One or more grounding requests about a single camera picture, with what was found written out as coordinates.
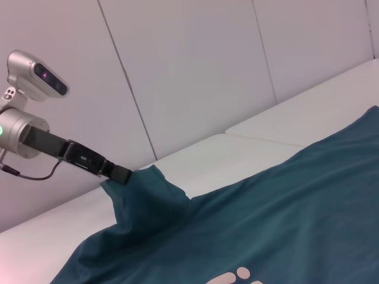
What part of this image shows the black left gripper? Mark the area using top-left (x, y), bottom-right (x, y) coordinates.
top-left (23, 125), bottom-right (133, 186)

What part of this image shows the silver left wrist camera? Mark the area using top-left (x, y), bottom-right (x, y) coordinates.
top-left (0, 50), bottom-right (70, 110)

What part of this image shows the left arm cable with plug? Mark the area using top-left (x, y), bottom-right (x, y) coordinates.
top-left (0, 158), bottom-right (62, 180)

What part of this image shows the teal blue printed T-shirt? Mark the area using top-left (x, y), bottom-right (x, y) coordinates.
top-left (49, 105), bottom-right (379, 284)

